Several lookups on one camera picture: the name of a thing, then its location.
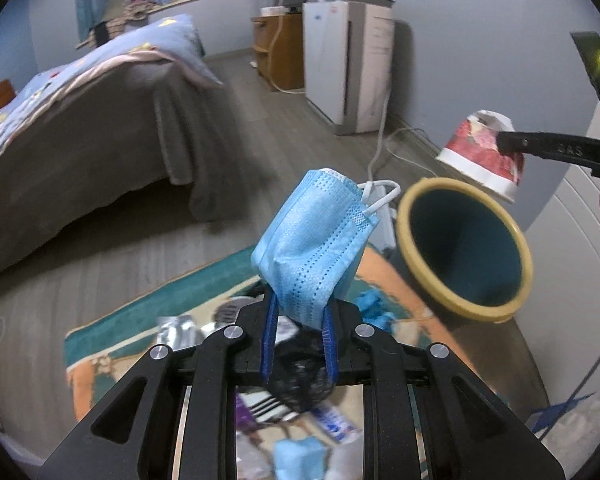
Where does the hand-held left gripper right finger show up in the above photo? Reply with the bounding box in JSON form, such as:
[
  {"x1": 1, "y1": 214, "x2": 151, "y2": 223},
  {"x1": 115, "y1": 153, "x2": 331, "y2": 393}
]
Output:
[{"x1": 322, "y1": 300, "x2": 568, "y2": 480}]

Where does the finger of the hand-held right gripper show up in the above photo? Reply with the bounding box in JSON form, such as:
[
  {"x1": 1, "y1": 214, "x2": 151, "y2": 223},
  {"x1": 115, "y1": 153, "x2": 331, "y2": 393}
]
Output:
[{"x1": 495, "y1": 130, "x2": 600, "y2": 186}]

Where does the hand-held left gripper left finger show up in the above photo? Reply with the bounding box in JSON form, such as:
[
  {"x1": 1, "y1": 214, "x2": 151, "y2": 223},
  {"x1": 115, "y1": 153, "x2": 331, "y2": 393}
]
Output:
[{"x1": 37, "y1": 295, "x2": 282, "y2": 480}]

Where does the black plastic bag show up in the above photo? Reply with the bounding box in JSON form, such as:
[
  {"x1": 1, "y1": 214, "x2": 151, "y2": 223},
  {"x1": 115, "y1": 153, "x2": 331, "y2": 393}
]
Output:
[{"x1": 270, "y1": 320, "x2": 337, "y2": 411}]

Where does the white medicine box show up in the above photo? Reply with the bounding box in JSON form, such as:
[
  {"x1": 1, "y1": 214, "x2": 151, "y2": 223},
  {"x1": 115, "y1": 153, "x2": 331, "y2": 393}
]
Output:
[{"x1": 235, "y1": 387, "x2": 303, "y2": 443}]

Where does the red printed paper cup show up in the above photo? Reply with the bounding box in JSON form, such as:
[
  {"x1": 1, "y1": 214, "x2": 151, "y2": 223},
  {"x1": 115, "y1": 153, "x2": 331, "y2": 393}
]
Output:
[{"x1": 435, "y1": 109, "x2": 526, "y2": 204}]

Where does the blue face mask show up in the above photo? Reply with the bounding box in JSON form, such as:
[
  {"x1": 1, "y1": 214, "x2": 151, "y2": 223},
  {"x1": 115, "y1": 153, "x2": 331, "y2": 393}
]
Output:
[{"x1": 250, "y1": 167, "x2": 401, "y2": 330}]

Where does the teal bin with yellow rim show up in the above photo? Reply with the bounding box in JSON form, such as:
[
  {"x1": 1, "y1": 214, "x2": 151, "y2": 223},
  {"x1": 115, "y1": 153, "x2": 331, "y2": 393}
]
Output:
[{"x1": 390, "y1": 177, "x2": 533, "y2": 325}]

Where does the grey striped item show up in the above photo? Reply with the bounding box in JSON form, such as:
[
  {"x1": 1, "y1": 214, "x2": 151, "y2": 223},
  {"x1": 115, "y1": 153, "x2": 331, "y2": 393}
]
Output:
[{"x1": 214, "y1": 297, "x2": 252, "y2": 324}]

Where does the blue crumpled paper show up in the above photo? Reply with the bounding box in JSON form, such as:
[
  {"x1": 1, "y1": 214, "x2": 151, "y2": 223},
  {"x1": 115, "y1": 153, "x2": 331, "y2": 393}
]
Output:
[
  {"x1": 356, "y1": 289, "x2": 397, "y2": 332},
  {"x1": 274, "y1": 436, "x2": 327, "y2": 480}
]

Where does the white door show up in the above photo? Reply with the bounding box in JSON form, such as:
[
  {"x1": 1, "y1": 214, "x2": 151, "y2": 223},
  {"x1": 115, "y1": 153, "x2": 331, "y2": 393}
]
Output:
[{"x1": 524, "y1": 157, "x2": 600, "y2": 411}]

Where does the small blue white packet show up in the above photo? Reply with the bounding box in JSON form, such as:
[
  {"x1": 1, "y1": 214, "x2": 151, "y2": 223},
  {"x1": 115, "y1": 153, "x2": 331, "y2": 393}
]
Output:
[{"x1": 310, "y1": 404, "x2": 363, "y2": 445}]

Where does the white power strip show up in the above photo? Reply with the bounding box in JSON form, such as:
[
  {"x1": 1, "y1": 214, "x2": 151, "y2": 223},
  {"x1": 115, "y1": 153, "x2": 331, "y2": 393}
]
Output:
[{"x1": 375, "y1": 195, "x2": 399, "y2": 252}]

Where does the printed teal orange mat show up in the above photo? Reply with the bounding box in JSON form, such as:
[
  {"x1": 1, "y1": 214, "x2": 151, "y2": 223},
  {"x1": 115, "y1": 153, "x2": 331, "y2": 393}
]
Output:
[{"x1": 64, "y1": 245, "x2": 551, "y2": 480}]

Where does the white air purifier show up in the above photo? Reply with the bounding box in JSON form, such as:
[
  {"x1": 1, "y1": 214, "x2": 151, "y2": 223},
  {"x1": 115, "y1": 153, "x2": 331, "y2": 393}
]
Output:
[{"x1": 301, "y1": 0, "x2": 396, "y2": 136}]

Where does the bed with grey blanket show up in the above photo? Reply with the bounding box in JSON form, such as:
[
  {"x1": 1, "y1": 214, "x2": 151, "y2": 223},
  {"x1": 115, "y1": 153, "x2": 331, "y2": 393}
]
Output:
[{"x1": 0, "y1": 55, "x2": 223, "y2": 281}]

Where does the wooden cabinet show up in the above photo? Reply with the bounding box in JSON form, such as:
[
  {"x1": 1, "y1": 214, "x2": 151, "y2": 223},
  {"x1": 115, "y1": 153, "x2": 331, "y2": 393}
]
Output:
[{"x1": 251, "y1": 12, "x2": 306, "y2": 92}]

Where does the blue printed quilt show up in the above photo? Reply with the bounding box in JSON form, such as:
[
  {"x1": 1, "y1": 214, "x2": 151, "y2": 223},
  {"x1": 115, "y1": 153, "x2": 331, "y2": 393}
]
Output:
[{"x1": 0, "y1": 14, "x2": 226, "y2": 161}]

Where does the brown cloth item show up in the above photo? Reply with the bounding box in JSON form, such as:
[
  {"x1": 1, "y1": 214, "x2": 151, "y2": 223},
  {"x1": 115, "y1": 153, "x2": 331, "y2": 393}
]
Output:
[{"x1": 77, "y1": 0, "x2": 206, "y2": 51}]

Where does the white power cable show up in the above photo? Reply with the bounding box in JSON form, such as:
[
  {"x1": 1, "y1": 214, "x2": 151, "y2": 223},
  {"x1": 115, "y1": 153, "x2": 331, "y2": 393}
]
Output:
[{"x1": 369, "y1": 105, "x2": 443, "y2": 183}]

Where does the black cable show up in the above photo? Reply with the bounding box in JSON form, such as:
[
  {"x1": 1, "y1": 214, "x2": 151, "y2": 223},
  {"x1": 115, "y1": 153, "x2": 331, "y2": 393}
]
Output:
[{"x1": 535, "y1": 310, "x2": 600, "y2": 441}]

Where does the white cabinet cable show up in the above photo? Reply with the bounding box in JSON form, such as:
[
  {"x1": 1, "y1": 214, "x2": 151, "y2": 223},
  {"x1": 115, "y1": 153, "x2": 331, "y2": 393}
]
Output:
[{"x1": 266, "y1": 14, "x2": 307, "y2": 95}]

